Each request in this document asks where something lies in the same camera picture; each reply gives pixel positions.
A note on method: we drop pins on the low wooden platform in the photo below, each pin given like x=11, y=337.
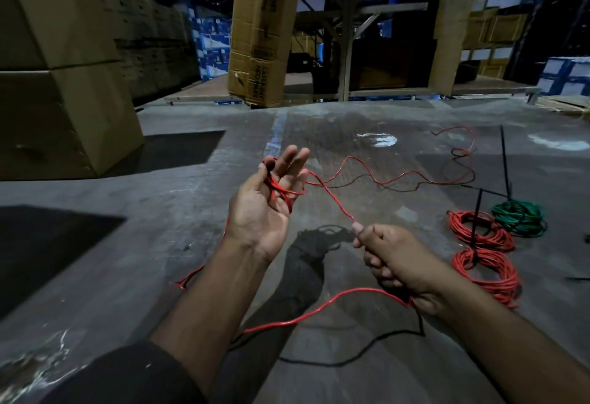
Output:
x=207, y=90

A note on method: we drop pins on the stack of dark brown boxes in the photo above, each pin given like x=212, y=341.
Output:
x=147, y=44

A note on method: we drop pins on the tall plain cardboard box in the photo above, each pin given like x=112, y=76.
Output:
x=454, y=26

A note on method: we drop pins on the stack of blue boxes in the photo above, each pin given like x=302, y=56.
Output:
x=212, y=35

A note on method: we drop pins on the person's left forearm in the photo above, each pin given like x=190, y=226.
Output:
x=221, y=297

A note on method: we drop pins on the stack of yellow-brown cartons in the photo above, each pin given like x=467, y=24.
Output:
x=495, y=30

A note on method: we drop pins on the person's left thumb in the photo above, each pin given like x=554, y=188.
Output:
x=266, y=171

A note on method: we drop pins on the blue and white boxes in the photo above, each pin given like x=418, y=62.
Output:
x=564, y=76

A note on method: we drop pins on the wooden pallet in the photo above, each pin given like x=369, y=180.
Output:
x=564, y=105

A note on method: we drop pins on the person's right hand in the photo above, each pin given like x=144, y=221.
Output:
x=410, y=263

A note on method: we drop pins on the person's right forearm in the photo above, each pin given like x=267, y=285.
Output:
x=507, y=339

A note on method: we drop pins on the person's left hand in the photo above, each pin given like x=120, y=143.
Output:
x=256, y=219

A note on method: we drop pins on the metal shelf rack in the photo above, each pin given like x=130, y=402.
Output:
x=348, y=26

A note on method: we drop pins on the large brown cardboard box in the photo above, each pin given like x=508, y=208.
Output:
x=64, y=122
x=50, y=7

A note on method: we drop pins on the tall printed cardboard box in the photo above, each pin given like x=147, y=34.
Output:
x=262, y=30

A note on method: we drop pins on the black sleeve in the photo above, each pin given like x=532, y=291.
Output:
x=133, y=378

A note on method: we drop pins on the person's left middle finger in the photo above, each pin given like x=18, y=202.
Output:
x=299, y=161

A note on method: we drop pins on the person's right thumb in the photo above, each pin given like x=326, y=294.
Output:
x=366, y=233

